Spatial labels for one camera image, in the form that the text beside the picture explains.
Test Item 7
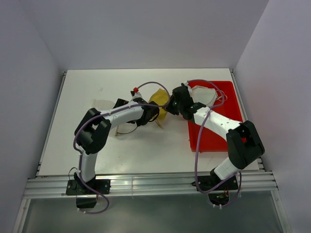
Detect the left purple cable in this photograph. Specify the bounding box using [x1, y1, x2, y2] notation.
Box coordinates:
[72, 81, 170, 215]

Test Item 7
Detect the yellow bra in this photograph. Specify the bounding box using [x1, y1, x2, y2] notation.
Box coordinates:
[149, 88, 169, 128]

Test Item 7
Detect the red plastic tray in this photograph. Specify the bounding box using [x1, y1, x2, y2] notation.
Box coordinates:
[188, 81, 244, 152]

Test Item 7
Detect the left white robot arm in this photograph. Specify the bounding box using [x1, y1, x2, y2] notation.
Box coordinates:
[73, 98, 159, 194]

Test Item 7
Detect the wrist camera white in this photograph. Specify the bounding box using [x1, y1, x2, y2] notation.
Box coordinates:
[183, 81, 192, 95]
[131, 87, 143, 103]

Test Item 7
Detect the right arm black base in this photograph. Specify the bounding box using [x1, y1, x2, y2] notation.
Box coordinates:
[198, 174, 242, 209]

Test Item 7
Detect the aluminium rail frame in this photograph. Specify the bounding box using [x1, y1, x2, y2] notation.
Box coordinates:
[14, 68, 292, 233]

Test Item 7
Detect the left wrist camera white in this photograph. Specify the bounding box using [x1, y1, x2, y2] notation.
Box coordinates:
[131, 87, 143, 103]

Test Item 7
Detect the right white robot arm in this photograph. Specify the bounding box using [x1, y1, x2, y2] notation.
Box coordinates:
[166, 84, 265, 189]

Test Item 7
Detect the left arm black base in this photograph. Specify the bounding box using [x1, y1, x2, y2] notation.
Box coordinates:
[65, 177, 111, 209]

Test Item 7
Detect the purple cable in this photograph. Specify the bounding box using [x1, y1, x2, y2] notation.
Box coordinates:
[187, 79, 242, 208]
[72, 81, 170, 215]

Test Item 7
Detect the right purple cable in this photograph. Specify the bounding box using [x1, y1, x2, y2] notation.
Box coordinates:
[187, 79, 242, 208]

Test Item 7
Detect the white folded bra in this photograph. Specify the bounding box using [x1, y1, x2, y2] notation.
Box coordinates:
[191, 85, 227, 107]

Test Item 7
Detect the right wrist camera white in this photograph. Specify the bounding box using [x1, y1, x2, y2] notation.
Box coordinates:
[183, 81, 192, 95]

